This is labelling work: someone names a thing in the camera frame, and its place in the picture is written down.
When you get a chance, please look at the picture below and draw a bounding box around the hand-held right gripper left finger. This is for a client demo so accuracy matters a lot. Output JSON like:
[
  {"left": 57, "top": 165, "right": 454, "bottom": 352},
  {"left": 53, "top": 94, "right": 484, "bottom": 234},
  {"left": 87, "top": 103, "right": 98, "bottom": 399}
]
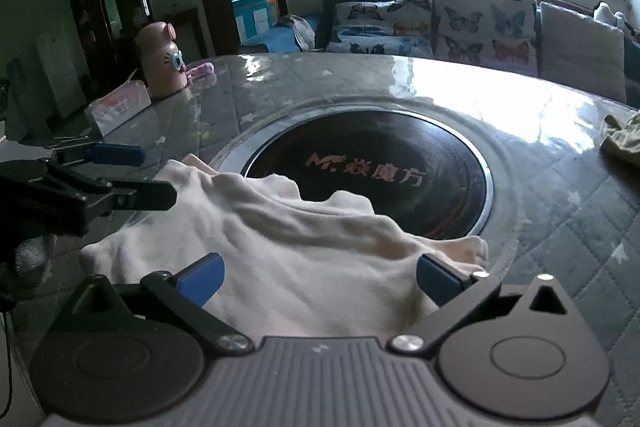
[{"left": 70, "top": 249, "right": 256, "bottom": 355}]

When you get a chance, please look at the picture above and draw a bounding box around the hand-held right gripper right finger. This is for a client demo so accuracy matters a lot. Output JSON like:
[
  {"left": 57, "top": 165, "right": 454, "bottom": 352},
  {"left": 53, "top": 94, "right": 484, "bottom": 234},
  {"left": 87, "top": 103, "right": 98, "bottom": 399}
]
[{"left": 387, "top": 251, "right": 571, "bottom": 354}]

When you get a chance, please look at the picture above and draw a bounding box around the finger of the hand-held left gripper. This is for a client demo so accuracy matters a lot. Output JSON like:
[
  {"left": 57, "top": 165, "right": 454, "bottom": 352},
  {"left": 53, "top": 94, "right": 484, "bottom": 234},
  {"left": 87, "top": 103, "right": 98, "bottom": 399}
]
[
  {"left": 45, "top": 162, "right": 178, "bottom": 220},
  {"left": 50, "top": 141, "right": 147, "bottom": 168}
]

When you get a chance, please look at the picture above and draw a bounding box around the cream long-sleeved shirt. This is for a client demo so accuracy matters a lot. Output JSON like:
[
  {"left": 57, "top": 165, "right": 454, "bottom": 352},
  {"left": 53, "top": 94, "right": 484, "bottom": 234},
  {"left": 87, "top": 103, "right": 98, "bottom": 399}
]
[{"left": 80, "top": 154, "right": 488, "bottom": 340}]

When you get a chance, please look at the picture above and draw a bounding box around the pile of patterned clothes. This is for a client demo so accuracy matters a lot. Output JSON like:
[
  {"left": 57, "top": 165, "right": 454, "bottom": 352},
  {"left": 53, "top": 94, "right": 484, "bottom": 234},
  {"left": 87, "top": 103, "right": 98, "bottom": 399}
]
[{"left": 600, "top": 109, "right": 640, "bottom": 165}]

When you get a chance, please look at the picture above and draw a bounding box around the pink tissue pack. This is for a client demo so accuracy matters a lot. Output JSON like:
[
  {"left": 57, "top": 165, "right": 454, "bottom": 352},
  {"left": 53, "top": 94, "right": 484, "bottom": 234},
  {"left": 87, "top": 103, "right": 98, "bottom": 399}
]
[{"left": 85, "top": 79, "right": 152, "bottom": 138}]

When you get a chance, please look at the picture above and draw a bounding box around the pink cat face bottle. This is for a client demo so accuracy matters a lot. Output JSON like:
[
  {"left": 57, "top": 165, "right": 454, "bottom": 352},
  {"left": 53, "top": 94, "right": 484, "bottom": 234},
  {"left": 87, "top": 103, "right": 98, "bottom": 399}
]
[{"left": 136, "top": 22, "right": 188, "bottom": 98}]

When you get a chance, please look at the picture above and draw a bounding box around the white appliance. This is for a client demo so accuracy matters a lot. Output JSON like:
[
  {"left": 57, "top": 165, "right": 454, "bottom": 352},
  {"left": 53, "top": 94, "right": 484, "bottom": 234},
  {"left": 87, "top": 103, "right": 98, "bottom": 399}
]
[{"left": 35, "top": 29, "right": 88, "bottom": 118}]

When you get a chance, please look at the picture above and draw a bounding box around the dark wooden cabinet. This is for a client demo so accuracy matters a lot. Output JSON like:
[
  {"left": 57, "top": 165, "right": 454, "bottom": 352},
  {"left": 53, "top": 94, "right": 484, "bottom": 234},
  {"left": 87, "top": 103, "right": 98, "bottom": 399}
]
[{"left": 66, "top": 0, "right": 153, "bottom": 98}]

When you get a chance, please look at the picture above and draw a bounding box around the round black induction cooktop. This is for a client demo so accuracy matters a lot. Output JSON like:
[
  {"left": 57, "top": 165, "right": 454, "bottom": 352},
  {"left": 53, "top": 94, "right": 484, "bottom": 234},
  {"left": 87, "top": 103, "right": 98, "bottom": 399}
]
[{"left": 240, "top": 107, "right": 496, "bottom": 243}]

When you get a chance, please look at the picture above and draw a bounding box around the grey quilted table cover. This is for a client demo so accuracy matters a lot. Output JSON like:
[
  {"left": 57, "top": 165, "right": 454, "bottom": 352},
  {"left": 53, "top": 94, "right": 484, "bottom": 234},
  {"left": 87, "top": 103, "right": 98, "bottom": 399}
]
[{"left": 10, "top": 52, "right": 640, "bottom": 427}]

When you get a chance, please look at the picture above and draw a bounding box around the dark wooden chair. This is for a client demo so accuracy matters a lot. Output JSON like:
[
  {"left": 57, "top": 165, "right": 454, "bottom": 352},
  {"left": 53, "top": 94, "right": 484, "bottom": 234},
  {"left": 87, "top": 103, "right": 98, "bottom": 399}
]
[{"left": 164, "top": 7, "right": 208, "bottom": 58}]

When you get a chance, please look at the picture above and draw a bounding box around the blue cabinet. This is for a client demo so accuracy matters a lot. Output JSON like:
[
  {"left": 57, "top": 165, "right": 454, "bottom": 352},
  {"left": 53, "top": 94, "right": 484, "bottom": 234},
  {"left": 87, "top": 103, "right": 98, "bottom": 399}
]
[{"left": 232, "top": 0, "right": 278, "bottom": 42}]

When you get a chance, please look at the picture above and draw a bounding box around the patterned grey cloth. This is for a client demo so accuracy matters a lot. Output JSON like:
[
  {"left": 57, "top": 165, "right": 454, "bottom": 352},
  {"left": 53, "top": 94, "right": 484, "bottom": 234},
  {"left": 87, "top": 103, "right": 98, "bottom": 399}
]
[{"left": 275, "top": 14, "right": 316, "bottom": 50}]

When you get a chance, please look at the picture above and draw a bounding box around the butterfly print cushion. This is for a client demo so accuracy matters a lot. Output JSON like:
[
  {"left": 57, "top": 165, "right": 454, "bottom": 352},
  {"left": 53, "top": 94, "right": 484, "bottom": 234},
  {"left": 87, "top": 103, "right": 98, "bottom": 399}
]
[
  {"left": 332, "top": 0, "right": 433, "bottom": 38},
  {"left": 327, "top": 27, "right": 436, "bottom": 56},
  {"left": 432, "top": 0, "right": 541, "bottom": 78}
]

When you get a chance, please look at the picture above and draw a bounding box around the plain grey cushion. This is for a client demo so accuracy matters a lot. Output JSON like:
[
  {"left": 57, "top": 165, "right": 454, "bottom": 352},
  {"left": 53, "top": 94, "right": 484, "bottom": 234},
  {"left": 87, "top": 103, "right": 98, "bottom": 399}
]
[{"left": 540, "top": 2, "right": 628, "bottom": 105}]

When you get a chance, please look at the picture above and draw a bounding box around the panda plush toy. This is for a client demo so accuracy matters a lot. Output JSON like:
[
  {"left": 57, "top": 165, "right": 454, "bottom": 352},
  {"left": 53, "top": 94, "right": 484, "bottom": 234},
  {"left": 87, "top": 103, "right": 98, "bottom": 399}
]
[{"left": 593, "top": 2, "right": 636, "bottom": 38}]

